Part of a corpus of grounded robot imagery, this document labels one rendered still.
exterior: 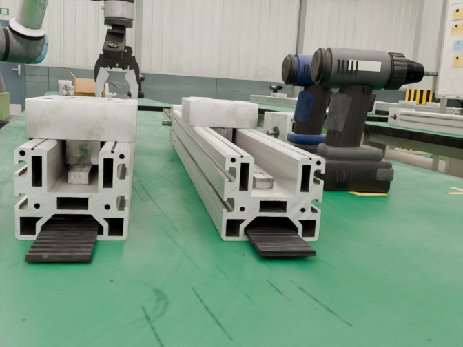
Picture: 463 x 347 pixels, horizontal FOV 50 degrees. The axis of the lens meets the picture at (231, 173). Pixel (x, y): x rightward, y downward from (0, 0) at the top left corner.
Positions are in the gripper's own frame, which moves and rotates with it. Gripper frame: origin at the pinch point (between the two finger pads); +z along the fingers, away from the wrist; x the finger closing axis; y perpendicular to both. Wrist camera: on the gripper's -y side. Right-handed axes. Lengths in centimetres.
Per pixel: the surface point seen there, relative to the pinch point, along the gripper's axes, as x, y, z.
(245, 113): -23, -52, -1
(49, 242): 1, -88, 9
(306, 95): -37, -39, -5
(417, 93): -470, 654, -16
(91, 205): -2, -84, 7
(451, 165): -198, 146, 34
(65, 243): 0, -88, 9
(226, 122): -19, -52, 1
